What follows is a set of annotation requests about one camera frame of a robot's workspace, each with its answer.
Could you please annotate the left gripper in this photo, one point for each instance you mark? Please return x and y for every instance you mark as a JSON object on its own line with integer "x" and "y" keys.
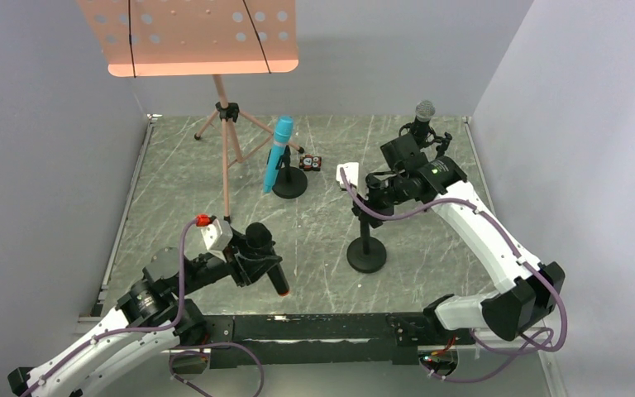
{"x": 245, "y": 261}

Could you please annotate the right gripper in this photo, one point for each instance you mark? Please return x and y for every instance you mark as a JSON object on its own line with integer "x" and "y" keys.
{"x": 401, "y": 151}

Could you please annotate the black microphone orange tip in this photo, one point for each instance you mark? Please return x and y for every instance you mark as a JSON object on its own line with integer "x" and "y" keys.
{"x": 263, "y": 260}

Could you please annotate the black tall mic stand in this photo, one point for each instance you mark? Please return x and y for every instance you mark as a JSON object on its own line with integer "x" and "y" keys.
{"x": 366, "y": 254}

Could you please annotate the black shock mount tripod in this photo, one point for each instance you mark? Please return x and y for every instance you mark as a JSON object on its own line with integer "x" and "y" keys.
{"x": 441, "y": 142}

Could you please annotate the black round-base mic stand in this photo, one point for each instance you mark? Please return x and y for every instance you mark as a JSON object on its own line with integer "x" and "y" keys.
{"x": 290, "y": 182}

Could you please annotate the black microphone silver grille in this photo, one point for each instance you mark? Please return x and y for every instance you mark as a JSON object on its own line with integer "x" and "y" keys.
{"x": 422, "y": 118}

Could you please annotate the blue microphone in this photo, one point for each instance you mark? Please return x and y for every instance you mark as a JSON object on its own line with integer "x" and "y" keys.
{"x": 281, "y": 138}

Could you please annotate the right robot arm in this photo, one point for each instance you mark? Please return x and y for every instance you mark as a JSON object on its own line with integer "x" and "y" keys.
{"x": 525, "y": 288}

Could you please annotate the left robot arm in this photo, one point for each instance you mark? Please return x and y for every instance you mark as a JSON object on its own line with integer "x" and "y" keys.
{"x": 154, "y": 315}

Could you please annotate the pink music stand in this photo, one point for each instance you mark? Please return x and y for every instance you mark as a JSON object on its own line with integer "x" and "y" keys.
{"x": 142, "y": 39}

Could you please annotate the small red black cube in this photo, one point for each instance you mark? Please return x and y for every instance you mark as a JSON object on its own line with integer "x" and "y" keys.
{"x": 310, "y": 163}

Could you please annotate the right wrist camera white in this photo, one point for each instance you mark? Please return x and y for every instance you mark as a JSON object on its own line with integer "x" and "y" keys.
{"x": 348, "y": 174}

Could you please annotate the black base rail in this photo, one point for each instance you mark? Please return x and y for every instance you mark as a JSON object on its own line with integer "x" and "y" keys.
{"x": 396, "y": 338}

